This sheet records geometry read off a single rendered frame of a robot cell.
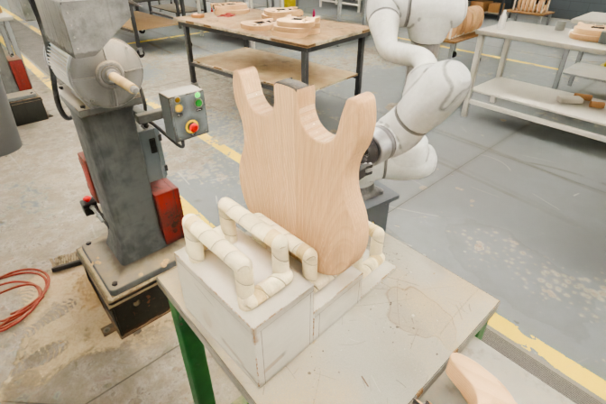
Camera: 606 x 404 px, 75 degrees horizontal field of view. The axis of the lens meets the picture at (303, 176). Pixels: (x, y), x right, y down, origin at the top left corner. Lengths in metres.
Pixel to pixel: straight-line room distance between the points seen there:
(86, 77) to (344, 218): 1.13
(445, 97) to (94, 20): 0.92
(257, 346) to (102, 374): 1.47
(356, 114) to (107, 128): 1.36
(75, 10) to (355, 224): 0.91
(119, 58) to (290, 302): 1.14
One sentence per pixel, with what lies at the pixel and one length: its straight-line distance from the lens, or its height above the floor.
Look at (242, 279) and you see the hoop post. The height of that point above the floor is 1.18.
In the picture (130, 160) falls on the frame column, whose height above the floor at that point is 0.83.
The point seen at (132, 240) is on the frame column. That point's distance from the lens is 2.11.
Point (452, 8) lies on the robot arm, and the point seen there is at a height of 1.47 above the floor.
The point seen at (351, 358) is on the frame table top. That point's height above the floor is 0.93.
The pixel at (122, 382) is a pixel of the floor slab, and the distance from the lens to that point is 2.11.
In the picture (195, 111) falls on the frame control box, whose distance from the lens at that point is 1.76.
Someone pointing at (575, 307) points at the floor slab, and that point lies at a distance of 2.62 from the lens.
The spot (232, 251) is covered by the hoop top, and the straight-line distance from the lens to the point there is 0.69.
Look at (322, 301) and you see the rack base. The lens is 0.86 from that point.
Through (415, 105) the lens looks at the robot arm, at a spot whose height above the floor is 1.34.
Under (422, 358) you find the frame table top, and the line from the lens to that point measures 0.92.
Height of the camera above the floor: 1.67
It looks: 31 degrees down
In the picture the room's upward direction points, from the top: straight up
